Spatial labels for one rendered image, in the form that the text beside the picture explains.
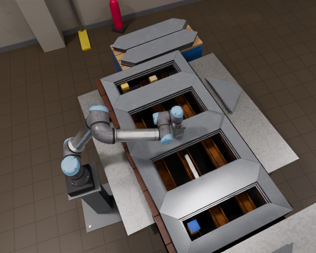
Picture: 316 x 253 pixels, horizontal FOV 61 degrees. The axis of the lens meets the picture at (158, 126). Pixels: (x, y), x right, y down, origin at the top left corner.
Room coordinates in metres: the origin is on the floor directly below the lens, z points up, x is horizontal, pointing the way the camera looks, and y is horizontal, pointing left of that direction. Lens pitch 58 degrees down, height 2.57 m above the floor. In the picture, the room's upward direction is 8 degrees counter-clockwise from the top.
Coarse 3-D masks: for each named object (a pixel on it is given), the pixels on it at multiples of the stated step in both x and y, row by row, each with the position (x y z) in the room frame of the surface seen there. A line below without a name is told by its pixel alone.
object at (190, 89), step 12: (144, 72) 1.62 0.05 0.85; (120, 84) 1.54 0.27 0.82; (168, 96) 1.33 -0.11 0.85; (144, 108) 1.25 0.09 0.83; (204, 108) 1.18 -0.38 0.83; (132, 120) 1.16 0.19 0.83; (216, 132) 0.95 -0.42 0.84; (192, 144) 0.89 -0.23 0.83; (228, 144) 0.85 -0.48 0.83; (156, 156) 0.81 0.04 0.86; (192, 180) 0.62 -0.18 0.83; (240, 192) 0.50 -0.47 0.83; (264, 192) 0.47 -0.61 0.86; (216, 204) 0.44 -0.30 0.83; (264, 204) 0.40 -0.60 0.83; (192, 216) 0.39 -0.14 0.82
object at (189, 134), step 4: (184, 120) 1.07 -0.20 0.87; (184, 124) 1.03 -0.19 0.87; (188, 124) 1.03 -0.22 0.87; (188, 128) 1.00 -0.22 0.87; (184, 132) 0.97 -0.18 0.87; (188, 132) 0.97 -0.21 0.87; (192, 132) 0.96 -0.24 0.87; (188, 136) 0.93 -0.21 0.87; (192, 136) 0.93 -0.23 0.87; (196, 136) 0.93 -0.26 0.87; (188, 140) 0.90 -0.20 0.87
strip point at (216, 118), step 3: (207, 111) 1.13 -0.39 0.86; (210, 114) 1.10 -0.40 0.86; (213, 114) 1.09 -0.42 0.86; (216, 114) 1.09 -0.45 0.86; (219, 114) 1.09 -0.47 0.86; (210, 117) 1.07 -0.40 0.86; (213, 117) 1.07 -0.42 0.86; (216, 117) 1.06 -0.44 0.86; (219, 117) 1.06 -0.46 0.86; (213, 120) 1.04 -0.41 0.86; (216, 120) 1.04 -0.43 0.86; (219, 120) 1.03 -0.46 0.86; (216, 123) 1.01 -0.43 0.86; (219, 123) 1.01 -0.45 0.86; (216, 126) 0.99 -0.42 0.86
